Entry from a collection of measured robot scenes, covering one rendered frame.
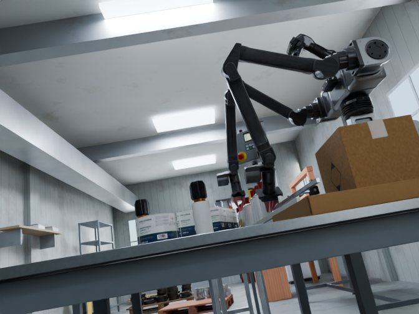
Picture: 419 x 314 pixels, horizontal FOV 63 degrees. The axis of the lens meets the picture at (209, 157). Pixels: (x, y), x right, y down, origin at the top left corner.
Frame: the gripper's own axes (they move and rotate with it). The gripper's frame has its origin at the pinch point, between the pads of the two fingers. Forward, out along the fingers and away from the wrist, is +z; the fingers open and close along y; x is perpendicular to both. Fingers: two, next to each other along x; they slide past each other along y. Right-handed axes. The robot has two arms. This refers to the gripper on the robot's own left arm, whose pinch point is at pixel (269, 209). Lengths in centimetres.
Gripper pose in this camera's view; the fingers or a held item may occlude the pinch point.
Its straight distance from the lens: 151.1
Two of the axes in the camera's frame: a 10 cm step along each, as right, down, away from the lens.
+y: -9.9, 1.3, -1.0
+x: 1.4, 3.9, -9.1
